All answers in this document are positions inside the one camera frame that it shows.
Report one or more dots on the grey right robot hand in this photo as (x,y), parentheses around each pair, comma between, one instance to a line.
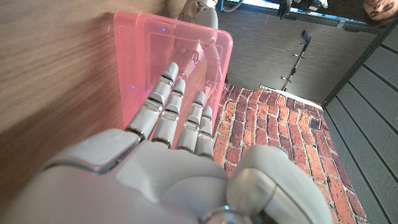
(140,186)

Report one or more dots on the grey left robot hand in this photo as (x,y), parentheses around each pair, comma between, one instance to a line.
(206,17)

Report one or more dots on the pink translucent pencil case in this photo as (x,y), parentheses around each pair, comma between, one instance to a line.
(140,46)

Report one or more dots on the dark partition panel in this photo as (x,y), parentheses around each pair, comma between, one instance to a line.
(264,46)

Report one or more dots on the brick print backdrop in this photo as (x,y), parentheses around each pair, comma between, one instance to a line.
(264,124)

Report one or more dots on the black metal bracket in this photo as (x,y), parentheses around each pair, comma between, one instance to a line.
(298,59)

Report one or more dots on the grey perforated wall panel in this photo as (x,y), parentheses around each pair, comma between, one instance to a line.
(373,124)

